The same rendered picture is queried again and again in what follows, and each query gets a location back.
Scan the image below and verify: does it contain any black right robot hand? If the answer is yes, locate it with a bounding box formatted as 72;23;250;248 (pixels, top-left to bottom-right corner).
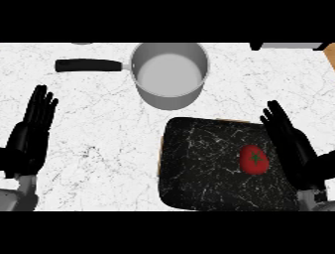
258;99;335;191

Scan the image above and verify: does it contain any grey appliance with black feet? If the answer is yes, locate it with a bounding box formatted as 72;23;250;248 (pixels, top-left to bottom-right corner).
249;43;333;52

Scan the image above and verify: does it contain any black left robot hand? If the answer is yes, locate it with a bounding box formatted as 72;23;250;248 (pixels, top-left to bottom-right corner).
0;84;60;180

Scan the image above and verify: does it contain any red tomato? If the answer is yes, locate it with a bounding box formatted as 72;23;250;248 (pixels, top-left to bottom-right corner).
238;144;269;176

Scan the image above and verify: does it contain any grey pot with black handle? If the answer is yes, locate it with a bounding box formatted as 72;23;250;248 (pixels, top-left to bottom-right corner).
54;43;210;111

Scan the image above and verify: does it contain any black marble tray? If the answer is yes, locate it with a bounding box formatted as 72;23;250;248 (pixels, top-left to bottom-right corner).
156;116;300;212

